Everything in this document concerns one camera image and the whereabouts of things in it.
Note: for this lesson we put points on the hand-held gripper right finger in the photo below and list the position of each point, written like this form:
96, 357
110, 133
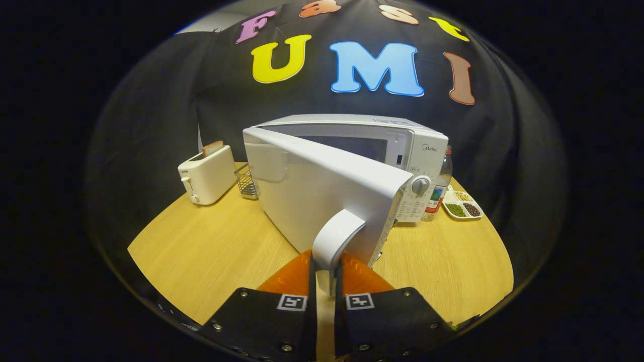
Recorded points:
387, 327

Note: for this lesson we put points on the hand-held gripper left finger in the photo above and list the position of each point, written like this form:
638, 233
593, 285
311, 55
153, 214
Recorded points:
266, 327

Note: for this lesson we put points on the white microwave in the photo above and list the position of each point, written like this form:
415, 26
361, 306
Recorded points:
312, 191

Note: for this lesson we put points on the white divided dish with beans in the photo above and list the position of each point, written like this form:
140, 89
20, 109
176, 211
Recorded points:
463, 208

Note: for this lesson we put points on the clear plastic bottle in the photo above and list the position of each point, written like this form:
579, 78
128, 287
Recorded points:
438, 193

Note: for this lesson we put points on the white toaster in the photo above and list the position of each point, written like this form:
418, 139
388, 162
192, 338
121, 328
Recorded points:
211, 176

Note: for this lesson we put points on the toast slice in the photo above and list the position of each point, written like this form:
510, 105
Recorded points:
212, 148

